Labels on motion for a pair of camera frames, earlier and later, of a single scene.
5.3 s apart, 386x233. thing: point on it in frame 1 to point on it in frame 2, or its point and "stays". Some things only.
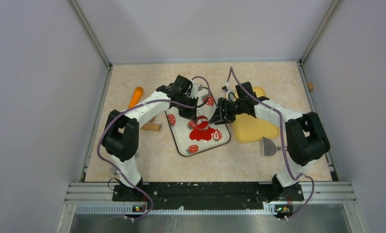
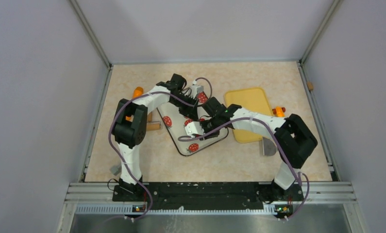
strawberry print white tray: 191,136 stays
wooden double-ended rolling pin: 152,125 stays
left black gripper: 192,113 stays
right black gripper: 222,115 to 210,135
